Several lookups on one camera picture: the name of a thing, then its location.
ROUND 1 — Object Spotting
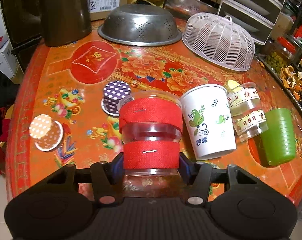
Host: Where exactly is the steel pot with pink cloth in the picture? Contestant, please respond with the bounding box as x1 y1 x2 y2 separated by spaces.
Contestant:
163 0 217 20

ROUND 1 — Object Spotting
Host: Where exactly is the brown polka dot cupcake liner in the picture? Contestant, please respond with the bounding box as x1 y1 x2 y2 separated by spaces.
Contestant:
29 114 63 152

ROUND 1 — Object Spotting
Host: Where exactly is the dark brown plastic pitcher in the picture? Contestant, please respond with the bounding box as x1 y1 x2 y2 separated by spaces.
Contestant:
39 0 91 47

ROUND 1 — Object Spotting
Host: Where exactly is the glass jar with red lid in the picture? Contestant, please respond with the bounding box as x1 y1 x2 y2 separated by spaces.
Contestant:
262 36 296 74

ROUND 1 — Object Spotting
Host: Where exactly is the white mesh food cover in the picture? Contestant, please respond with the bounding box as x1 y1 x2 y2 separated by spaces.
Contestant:
182 12 255 72

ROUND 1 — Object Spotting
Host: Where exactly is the metal tray of dried peels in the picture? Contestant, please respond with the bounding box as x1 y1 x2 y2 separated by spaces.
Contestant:
257 54 302 116

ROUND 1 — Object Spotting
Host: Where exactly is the clear cup with red bands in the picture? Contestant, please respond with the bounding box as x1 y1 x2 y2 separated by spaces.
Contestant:
118 90 184 197

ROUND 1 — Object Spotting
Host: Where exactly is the green plastic cup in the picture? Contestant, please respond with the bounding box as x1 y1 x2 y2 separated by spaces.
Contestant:
261 108 296 166

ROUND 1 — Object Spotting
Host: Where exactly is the white box on floor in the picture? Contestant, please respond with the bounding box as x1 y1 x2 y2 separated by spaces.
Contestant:
0 35 18 79

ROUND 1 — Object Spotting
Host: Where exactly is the purple polka dot cupcake liner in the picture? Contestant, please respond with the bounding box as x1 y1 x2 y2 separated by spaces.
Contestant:
101 80 131 116

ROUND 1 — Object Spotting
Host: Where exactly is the white paper cup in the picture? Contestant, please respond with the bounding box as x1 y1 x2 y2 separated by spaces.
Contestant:
180 84 237 160

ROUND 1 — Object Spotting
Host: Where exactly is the white tiered dish rack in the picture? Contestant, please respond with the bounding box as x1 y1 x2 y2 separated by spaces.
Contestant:
217 0 285 46

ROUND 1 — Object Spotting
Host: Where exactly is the clear cup with ribbon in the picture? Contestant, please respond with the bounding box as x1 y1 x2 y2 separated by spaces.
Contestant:
224 80 268 142

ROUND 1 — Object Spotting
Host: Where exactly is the steel colander bowl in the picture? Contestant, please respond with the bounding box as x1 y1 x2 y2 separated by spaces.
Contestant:
98 4 182 47

